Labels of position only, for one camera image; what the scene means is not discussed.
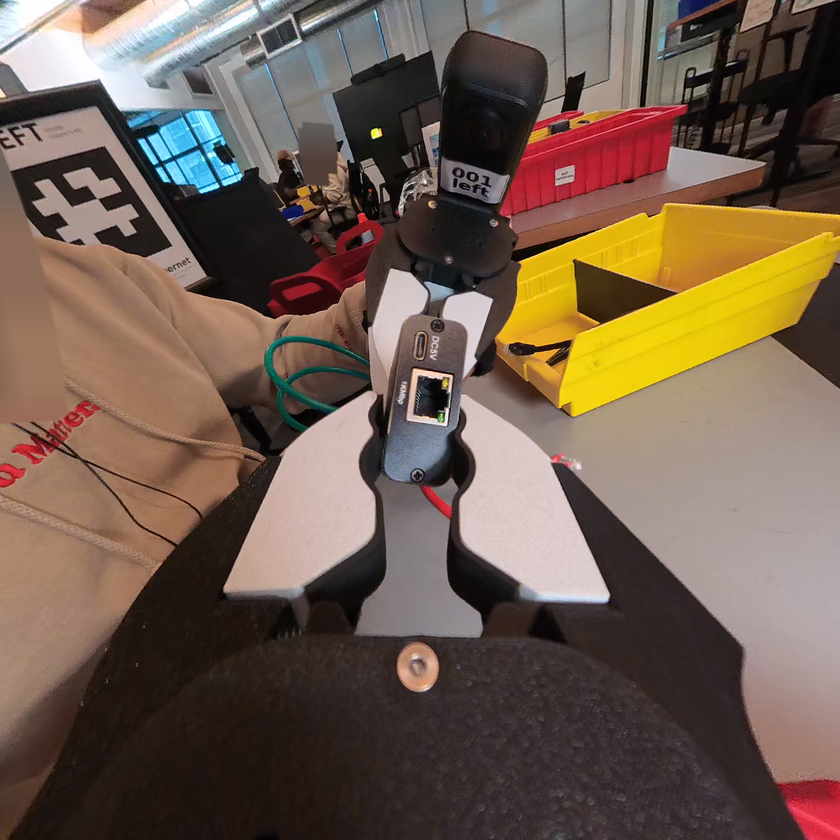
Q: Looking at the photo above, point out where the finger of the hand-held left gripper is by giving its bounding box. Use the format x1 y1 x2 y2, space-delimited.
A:
440 292 494 345
366 269 432 396

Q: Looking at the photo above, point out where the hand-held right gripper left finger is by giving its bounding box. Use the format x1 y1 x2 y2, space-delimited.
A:
223 392 386 601

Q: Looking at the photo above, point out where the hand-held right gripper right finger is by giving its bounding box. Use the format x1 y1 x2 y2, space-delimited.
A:
448 394 611 605

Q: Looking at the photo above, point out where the red ethernet cable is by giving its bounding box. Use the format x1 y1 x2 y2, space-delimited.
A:
419 453 585 521

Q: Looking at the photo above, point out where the green ethernet cable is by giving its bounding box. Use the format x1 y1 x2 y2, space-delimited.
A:
264 335 376 434

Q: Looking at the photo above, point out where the black ethernet adapter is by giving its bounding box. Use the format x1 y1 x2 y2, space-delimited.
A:
379 313 469 488

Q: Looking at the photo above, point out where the yellow plastic bin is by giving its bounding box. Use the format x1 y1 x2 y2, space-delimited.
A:
495 202 840 419

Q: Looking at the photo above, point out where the person's left forearm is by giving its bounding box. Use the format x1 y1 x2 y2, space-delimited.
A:
131 262 371 427

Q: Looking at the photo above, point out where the clear plastic bag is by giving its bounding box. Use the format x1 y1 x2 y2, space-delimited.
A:
397 167 437 217

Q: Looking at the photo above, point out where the long red ribbed bin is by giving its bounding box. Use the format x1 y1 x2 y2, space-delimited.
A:
502 104 688 217

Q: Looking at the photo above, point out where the black bin divider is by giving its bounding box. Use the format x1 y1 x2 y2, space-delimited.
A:
573 259 678 327

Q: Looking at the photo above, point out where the black television screen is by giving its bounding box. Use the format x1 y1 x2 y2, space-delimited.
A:
331 51 442 173

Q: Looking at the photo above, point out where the yellow ribbed bin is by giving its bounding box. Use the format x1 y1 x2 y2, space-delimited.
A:
527 108 634 144

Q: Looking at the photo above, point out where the person's beige hoodie torso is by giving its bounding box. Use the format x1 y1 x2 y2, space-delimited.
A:
0 236 270 815

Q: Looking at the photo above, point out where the grey table with wooden edge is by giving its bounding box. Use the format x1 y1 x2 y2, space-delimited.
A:
508 146 769 252

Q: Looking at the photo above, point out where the small air vent grille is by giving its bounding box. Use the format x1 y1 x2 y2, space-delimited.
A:
256 14 303 60

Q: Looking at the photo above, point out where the black framed marker sign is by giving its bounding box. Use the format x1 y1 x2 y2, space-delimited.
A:
0 80 219 291

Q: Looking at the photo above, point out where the red plastic bin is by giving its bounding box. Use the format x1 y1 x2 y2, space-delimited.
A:
777 780 840 840

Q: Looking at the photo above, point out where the black ethernet cable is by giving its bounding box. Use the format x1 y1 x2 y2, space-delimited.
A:
508 338 577 370

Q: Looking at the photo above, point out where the red tote with handles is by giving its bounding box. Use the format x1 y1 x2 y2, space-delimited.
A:
268 218 386 317

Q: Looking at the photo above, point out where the silver air duct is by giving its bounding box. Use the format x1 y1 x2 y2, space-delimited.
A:
82 0 395 89

